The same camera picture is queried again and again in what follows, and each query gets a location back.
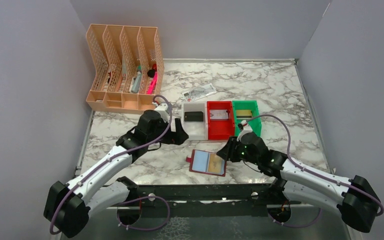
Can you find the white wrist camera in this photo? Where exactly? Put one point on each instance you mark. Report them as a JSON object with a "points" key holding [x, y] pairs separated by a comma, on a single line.
{"points": [[244, 128], [164, 110]]}

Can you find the grey green marker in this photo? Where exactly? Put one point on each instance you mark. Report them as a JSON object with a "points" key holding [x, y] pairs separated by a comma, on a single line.
{"points": [[136, 81]]}

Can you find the paper receipts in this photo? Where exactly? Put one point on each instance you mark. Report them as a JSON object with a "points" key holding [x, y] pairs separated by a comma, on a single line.
{"points": [[198, 92]]}

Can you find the peach plastic file organizer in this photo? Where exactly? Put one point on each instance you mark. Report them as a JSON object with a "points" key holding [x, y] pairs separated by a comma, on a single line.
{"points": [[117, 51]]}

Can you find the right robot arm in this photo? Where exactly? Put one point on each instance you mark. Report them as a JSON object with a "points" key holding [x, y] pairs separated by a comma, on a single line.
{"points": [[353, 199]]}

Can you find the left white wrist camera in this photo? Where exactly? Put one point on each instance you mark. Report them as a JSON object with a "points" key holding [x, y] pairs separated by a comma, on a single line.
{"points": [[164, 110]]}

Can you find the gold credit card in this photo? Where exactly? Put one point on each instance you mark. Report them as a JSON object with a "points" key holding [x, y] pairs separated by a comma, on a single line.
{"points": [[244, 114]]}

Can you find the green plastic bin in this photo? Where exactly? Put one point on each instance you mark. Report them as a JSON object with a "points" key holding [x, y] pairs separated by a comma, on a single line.
{"points": [[252, 105]]}

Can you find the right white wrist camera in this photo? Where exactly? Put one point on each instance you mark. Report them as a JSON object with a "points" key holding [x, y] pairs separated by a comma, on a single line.
{"points": [[244, 128]]}

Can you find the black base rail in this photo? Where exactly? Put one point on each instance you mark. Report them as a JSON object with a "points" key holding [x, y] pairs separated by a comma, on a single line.
{"points": [[200, 200]]}

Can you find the red leather card holder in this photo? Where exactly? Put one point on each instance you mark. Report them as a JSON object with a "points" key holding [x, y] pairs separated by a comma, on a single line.
{"points": [[205, 162]]}

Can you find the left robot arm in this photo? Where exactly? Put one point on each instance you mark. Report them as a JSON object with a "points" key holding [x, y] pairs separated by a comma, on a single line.
{"points": [[70, 205]]}

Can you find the red plastic bin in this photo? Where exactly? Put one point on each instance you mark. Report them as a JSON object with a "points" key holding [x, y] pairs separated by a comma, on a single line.
{"points": [[220, 129]]}

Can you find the black credit card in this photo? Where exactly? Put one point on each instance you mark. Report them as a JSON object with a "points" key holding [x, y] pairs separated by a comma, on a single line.
{"points": [[194, 116]]}

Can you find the silver credit card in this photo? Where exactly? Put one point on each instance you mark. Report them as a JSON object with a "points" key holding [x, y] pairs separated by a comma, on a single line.
{"points": [[219, 114]]}

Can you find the white plastic bin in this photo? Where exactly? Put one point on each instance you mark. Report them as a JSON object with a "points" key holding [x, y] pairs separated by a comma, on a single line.
{"points": [[197, 131]]}

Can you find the pink highlighter pen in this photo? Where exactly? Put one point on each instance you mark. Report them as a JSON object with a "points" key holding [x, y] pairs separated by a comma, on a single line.
{"points": [[153, 74]]}

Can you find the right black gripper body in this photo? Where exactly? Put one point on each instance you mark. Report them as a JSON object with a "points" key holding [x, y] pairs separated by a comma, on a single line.
{"points": [[252, 159]]}

